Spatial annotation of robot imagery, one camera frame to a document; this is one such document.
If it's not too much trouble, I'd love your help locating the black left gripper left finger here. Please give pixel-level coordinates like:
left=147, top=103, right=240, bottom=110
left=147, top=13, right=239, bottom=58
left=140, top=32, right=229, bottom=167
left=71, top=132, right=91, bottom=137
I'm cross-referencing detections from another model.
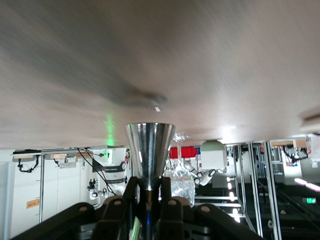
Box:
left=11, top=176, right=141, bottom=240

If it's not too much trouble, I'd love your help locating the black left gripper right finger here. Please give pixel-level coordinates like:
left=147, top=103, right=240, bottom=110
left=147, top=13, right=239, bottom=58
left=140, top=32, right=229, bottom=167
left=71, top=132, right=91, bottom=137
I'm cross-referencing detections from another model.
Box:
left=159, top=176, right=263, bottom=240

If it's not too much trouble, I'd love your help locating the steel double jigger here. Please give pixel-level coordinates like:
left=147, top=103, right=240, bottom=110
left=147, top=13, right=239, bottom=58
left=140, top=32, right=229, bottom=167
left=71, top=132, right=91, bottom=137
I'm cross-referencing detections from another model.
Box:
left=124, top=122, right=176, bottom=240

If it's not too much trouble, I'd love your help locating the clear wine glass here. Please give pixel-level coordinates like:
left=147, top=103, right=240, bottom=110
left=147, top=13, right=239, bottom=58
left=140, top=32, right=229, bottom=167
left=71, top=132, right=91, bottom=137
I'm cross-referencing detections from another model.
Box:
left=172, top=132, right=196, bottom=208

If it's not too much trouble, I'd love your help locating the red background box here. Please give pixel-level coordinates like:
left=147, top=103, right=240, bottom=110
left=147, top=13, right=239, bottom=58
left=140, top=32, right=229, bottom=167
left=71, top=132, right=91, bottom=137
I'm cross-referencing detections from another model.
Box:
left=169, top=146, right=201, bottom=159

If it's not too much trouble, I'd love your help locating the green ceramic bowl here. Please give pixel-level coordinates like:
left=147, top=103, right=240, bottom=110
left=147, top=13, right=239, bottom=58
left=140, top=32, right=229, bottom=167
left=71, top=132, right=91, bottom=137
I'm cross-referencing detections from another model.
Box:
left=201, top=139, right=224, bottom=152

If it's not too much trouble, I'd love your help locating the orange label sign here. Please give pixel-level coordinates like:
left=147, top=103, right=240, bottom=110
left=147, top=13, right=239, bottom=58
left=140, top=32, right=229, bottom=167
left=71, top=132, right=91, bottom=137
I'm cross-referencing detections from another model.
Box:
left=26, top=198, right=41, bottom=210

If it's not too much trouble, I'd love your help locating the aluminium storage rack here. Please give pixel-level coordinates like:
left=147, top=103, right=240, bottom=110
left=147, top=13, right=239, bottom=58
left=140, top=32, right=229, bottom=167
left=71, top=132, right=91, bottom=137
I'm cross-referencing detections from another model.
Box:
left=231, top=141, right=283, bottom=240

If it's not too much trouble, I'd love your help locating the bright ceiling lamp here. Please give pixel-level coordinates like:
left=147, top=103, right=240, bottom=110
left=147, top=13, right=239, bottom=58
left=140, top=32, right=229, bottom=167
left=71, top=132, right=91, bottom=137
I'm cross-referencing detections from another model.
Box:
left=294, top=177, right=320, bottom=193

